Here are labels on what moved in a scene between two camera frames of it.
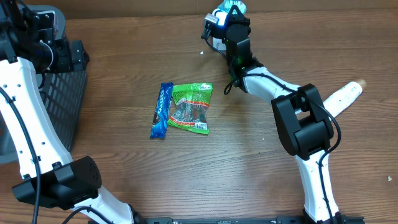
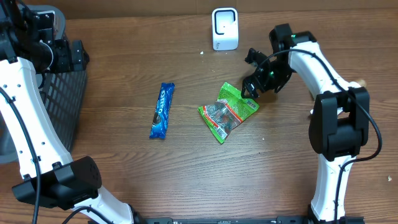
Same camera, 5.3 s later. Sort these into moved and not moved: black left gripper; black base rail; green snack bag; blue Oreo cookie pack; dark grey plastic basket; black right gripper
Moved: green snack bag; black right gripper
Not moved: dark grey plastic basket; black left gripper; black base rail; blue Oreo cookie pack
